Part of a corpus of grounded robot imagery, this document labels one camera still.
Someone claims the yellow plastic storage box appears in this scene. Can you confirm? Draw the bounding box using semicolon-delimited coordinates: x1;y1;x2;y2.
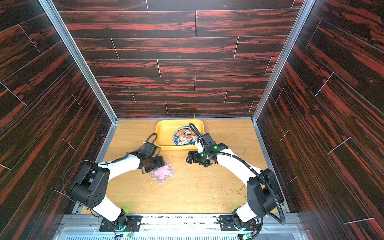
155;119;205;150

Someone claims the orange cartoon round coaster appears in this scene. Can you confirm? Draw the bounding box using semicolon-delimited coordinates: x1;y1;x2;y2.
173;126;198;146

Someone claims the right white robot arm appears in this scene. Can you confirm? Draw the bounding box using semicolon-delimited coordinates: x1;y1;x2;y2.
186;123;286;230

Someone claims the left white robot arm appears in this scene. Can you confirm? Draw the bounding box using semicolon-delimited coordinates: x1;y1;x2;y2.
69;142;165;231

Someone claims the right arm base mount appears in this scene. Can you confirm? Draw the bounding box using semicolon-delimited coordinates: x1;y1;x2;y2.
217;211;260;232

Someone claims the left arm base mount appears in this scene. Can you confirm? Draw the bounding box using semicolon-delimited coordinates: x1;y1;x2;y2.
99;214;142;232

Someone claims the right metal frame post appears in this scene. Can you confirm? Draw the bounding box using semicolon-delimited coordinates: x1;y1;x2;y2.
253;0;316;127

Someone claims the metal frame post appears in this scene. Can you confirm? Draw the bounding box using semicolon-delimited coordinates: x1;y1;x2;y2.
38;0;118;124
253;0;316;127

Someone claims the left metal frame post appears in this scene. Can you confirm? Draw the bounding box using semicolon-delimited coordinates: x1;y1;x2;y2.
38;0;118;124

